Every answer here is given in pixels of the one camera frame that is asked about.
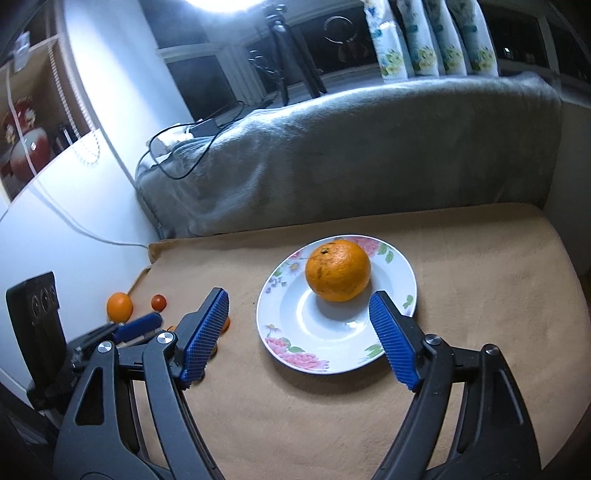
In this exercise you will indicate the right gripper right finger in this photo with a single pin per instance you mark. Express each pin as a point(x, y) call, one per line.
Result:
point(494, 436)

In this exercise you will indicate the white power strip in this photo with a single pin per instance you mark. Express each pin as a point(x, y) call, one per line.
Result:
point(163, 143)

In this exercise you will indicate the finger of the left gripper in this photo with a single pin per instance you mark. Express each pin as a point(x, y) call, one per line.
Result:
point(137, 328)
point(136, 341)

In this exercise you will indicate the orange by the wall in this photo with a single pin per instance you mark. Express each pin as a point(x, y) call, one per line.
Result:
point(119, 307)

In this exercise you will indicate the small orange mandarin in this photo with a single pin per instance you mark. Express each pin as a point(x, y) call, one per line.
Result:
point(225, 325)

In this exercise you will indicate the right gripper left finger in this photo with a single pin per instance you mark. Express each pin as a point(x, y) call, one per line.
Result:
point(101, 437)

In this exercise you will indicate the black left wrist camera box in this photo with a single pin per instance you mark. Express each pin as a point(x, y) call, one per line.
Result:
point(33, 310)

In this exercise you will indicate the black tripod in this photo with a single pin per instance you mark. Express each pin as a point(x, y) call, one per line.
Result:
point(285, 48)

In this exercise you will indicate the bright ring lamp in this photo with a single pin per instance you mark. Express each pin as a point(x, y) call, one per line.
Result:
point(225, 7)

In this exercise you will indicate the red white ceramic jar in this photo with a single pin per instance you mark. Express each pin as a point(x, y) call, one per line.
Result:
point(30, 149)

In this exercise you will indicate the grey blanket cushion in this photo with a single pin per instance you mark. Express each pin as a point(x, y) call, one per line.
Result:
point(403, 147)

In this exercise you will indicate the small red tomato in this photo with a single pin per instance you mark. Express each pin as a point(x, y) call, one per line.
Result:
point(158, 302)

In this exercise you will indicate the large orange on plate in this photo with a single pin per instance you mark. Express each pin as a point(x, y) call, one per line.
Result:
point(338, 271)

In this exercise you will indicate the black power adapter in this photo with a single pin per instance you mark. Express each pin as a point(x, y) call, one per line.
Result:
point(206, 128)

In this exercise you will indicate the white floral plate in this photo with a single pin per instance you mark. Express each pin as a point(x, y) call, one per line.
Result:
point(308, 334)

